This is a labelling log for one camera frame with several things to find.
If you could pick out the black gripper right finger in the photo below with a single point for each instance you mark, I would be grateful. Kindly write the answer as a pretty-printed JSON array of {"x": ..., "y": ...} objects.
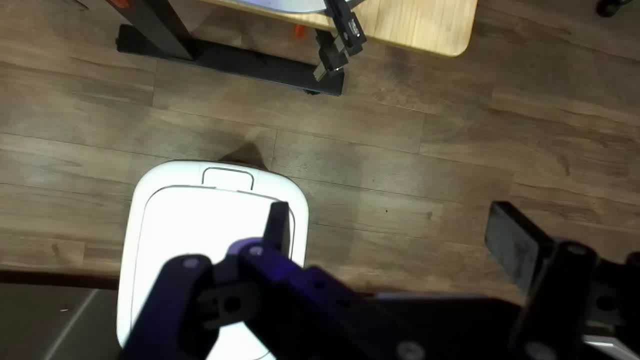
[{"x": 553, "y": 287}]

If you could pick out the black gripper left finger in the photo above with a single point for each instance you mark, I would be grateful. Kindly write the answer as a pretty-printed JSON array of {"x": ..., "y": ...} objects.
[{"x": 312, "y": 300}]

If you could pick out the white trash can lid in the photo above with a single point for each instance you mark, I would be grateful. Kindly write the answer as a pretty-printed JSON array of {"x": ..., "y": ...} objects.
[{"x": 193, "y": 221}]

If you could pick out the white plastic trash can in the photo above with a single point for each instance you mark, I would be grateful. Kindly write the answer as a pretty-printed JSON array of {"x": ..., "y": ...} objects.
[{"x": 136, "y": 232}]

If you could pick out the small black clamp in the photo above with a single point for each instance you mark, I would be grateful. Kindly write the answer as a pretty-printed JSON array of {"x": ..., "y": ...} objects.
[{"x": 341, "y": 37}]

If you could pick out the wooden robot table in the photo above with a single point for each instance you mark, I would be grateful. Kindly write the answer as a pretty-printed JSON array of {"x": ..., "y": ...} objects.
[{"x": 412, "y": 23}]

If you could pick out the black table base frame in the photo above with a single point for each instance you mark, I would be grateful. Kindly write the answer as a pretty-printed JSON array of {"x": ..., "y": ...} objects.
[{"x": 253, "y": 63}]

